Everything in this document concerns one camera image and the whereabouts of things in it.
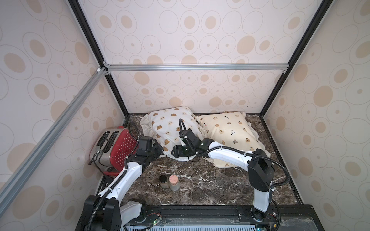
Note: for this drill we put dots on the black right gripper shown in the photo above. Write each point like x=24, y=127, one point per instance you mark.
x=179, y=150

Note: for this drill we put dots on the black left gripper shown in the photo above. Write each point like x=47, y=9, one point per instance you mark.
x=160, y=148

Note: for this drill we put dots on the white bear print pillow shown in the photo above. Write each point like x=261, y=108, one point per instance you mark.
x=164, y=127

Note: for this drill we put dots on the cream animal print pillow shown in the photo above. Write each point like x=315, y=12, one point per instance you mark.
x=230, y=129

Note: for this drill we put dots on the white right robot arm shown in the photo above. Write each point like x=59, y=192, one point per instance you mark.
x=265, y=174

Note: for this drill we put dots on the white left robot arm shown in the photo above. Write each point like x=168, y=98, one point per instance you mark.
x=115, y=190

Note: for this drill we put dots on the red and silver toaster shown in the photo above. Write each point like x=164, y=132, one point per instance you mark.
x=111, y=149

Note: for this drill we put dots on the pink lid spice jar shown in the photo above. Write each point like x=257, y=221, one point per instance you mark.
x=174, y=183

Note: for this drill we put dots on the silver horizontal back rail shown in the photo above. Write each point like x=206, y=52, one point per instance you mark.
x=194, y=67

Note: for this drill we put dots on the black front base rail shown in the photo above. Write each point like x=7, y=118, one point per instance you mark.
x=207, y=218

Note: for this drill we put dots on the silver diagonal left rail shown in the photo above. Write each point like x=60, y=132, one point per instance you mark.
x=30, y=164

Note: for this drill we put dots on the black vertical frame post left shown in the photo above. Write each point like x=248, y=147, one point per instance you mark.
x=78, y=12

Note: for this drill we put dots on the black vertical frame post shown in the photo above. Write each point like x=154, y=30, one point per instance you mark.
x=78, y=12
x=307, y=36

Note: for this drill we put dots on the black vertical frame post right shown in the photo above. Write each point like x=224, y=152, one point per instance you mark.
x=307, y=36

